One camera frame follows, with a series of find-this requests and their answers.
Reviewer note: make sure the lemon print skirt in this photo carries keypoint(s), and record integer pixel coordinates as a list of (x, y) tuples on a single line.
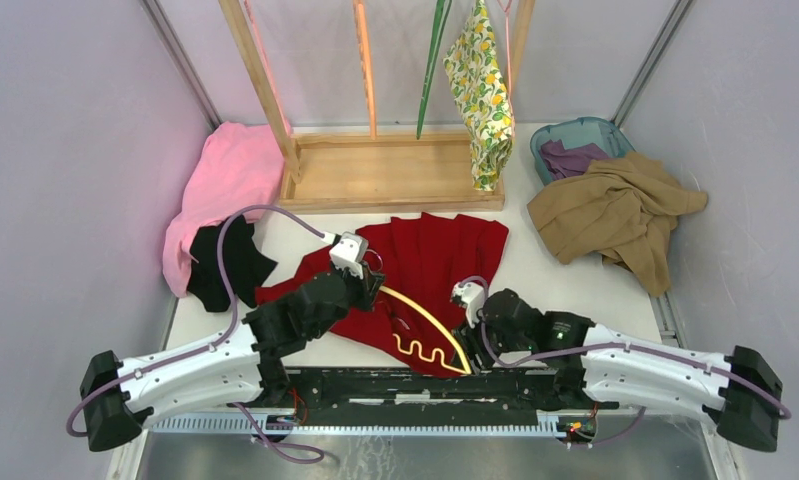
[(482, 97)]

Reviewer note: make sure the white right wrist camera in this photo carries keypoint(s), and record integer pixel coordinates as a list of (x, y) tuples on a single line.
[(470, 295)]

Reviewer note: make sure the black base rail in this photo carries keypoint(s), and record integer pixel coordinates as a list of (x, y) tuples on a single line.
[(399, 397)]

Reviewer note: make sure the green wire hanger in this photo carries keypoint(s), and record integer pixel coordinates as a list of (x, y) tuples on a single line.
[(440, 16)]

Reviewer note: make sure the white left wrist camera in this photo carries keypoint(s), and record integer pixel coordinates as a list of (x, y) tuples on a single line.
[(346, 252)]

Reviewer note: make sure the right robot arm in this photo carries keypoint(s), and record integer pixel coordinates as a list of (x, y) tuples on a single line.
[(738, 394)]

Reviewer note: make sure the black cloth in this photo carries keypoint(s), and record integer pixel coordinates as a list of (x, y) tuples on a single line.
[(246, 268)]

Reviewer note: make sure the teal plastic basket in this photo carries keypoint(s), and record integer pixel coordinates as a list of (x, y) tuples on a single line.
[(578, 133)]

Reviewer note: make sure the tan garment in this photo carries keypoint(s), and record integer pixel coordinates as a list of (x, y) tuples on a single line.
[(624, 209)]

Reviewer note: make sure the purple cloth in basket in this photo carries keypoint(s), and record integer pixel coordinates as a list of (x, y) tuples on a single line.
[(564, 162)]

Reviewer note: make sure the wooden clothes rack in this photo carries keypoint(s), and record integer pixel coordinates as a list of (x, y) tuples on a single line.
[(348, 173)]

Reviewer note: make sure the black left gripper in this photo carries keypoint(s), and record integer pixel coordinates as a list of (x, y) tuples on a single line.
[(368, 287)]

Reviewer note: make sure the red garment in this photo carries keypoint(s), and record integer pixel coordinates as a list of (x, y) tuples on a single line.
[(423, 258)]

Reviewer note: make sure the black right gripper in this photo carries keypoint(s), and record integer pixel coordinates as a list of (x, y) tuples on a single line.
[(470, 342)]

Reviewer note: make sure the pink hanger on rack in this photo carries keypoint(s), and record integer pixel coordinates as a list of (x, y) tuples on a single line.
[(258, 42)]

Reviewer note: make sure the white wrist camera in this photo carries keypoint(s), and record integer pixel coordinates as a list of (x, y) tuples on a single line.
[(346, 252), (470, 295)]

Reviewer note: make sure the pink garment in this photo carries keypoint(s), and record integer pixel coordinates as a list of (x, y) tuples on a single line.
[(239, 166)]

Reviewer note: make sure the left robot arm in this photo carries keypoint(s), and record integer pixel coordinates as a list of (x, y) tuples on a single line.
[(122, 397)]

